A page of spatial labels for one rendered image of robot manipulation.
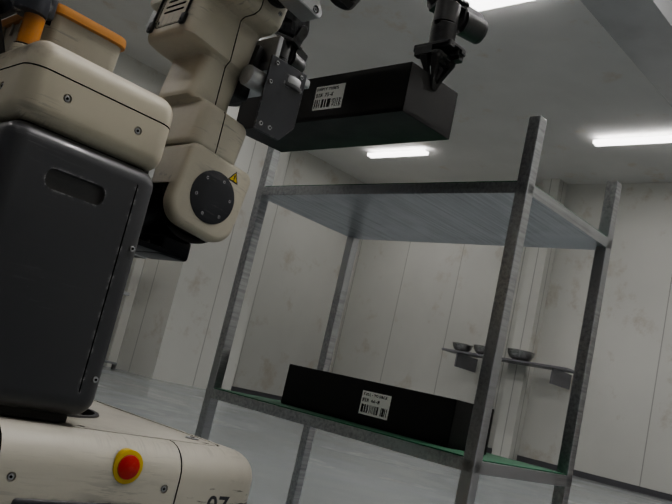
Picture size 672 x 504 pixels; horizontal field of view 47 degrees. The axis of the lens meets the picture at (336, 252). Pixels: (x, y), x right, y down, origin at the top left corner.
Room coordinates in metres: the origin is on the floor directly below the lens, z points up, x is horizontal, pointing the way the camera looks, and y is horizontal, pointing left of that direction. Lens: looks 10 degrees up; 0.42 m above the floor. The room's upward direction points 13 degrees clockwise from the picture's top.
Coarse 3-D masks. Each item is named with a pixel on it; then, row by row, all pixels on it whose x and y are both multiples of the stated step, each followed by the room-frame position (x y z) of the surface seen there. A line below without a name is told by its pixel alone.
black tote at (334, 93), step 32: (416, 64) 1.55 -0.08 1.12; (320, 96) 1.72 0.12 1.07; (352, 96) 1.65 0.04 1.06; (384, 96) 1.58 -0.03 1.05; (416, 96) 1.56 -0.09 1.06; (448, 96) 1.63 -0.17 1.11; (320, 128) 1.78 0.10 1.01; (352, 128) 1.72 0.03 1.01; (384, 128) 1.67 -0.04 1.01; (416, 128) 1.63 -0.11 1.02; (448, 128) 1.65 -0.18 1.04
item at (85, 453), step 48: (0, 432) 1.08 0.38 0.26; (48, 432) 1.14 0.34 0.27; (96, 432) 1.21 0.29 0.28; (144, 432) 1.34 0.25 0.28; (0, 480) 1.08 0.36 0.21; (48, 480) 1.12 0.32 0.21; (96, 480) 1.18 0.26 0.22; (144, 480) 1.23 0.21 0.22; (192, 480) 1.30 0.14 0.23; (240, 480) 1.37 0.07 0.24
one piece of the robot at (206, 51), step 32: (160, 0) 1.51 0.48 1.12; (192, 0) 1.41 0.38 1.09; (224, 0) 1.42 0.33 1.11; (256, 0) 1.42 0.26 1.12; (160, 32) 1.46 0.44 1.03; (192, 32) 1.40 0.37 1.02; (224, 32) 1.45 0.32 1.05; (256, 32) 1.50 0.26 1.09; (192, 64) 1.47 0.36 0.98; (224, 64) 1.47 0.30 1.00; (256, 64) 1.52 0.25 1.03; (160, 96) 1.51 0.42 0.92; (192, 96) 1.45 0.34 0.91; (224, 96) 1.49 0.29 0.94; (192, 128) 1.42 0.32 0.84; (224, 128) 1.45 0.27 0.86; (192, 160) 1.42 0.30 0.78; (224, 160) 1.47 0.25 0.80; (192, 192) 1.43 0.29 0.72; (224, 192) 1.48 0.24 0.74; (192, 224) 1.44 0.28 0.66; (224, 224) 1.49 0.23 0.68
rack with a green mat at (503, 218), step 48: (528, 144) 1.61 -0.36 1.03; (288, 192) 2.13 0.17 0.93; (336, 192) 2.00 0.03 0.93; (384, 192) 1.88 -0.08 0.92; (432, 192) 1.78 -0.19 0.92; (480, 192) 1.68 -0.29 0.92; (528, 192) 1.61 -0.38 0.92; (432, 240) 2.29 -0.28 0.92; (480, 240) 2.14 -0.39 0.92; (528, 240) 2.01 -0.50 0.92; (576, 240) 1.90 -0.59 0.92; (240, 288) 2.22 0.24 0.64; (336, 288) 2.53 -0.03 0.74; (336, 336) 2.53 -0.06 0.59; (480, 384) 1.61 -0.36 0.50; (576, 384) 1.91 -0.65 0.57; (336, 432) 1.87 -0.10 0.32; (384, 432) 1.85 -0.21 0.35; (480, 432) 1.60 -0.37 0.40; (576, 432) 1.91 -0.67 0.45; (528, 480) 1.77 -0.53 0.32
